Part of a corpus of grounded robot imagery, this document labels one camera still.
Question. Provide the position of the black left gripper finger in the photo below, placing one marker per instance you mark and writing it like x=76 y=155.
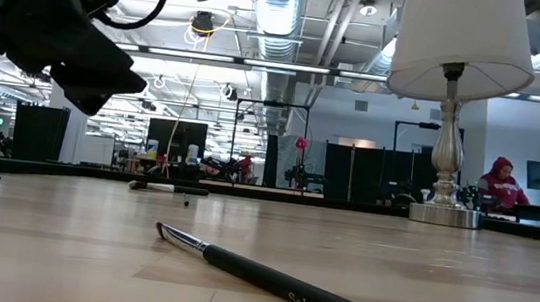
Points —
x=75 y=45
x=101 y=84

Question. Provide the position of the black and white marker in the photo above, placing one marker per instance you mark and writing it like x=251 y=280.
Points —
x=185 y=190

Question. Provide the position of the long dark makeup brush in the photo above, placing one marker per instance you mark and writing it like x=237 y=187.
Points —
x=285 y=291

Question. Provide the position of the black partition panel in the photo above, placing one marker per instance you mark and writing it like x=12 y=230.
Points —
x=40 y=137

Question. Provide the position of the white wipes canister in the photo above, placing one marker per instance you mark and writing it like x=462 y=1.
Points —
x=192 y=154
x=152 y=149

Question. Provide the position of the overhead light bar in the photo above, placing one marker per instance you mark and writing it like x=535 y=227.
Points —
x=189 y=54

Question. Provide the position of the black display panel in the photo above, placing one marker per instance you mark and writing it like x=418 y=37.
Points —
x=196 y=135

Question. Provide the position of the red flower ornament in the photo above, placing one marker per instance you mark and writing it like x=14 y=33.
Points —
x=301 y=142

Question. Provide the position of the black folding partition screen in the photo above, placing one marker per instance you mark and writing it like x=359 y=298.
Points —
x=363 y=176

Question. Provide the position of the white shade silver table lamp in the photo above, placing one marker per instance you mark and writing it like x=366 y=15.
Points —
x=463 y=35

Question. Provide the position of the person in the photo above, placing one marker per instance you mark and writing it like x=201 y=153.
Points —
x=502 y=188

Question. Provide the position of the black ceiling camera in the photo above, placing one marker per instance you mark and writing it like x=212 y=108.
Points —
x=203 y=22

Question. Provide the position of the black stand frame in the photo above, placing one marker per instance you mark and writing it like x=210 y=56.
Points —
x=275 y=103

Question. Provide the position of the silver ceiling air duct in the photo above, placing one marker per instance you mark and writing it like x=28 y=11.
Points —
x=276 y=16

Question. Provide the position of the black aluminium table frame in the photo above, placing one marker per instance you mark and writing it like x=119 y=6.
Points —
x=369 y=208

